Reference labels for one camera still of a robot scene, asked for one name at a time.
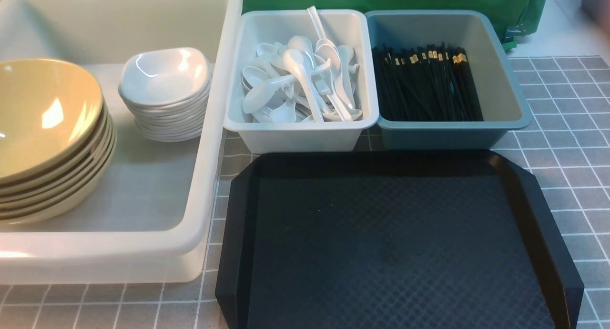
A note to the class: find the white square sauce dish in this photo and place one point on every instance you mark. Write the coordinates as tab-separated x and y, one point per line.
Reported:
164	77

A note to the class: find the yellow noodle bowl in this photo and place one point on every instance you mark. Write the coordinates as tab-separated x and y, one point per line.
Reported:
48	107

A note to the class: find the pile of white spoons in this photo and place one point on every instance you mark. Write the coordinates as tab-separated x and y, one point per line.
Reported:
301	82

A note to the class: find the black plastic serving tray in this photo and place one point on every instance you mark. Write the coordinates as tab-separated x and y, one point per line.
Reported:
446	239

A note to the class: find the white plastic spoon bin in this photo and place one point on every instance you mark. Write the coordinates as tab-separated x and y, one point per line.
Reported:
343	27

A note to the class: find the stack of white dishes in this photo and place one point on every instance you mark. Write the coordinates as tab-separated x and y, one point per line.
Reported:
166	125

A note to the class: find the pile of black chopsticks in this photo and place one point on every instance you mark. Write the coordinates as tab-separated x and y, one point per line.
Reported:
426	83

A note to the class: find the large white plastic tub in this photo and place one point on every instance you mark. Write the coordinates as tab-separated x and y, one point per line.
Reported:
101	36

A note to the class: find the stack of yellow bowls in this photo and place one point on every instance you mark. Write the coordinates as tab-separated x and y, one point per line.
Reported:
59	188

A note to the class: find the grey grid tablecloth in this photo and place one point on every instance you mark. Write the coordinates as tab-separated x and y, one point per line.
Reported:
566	147

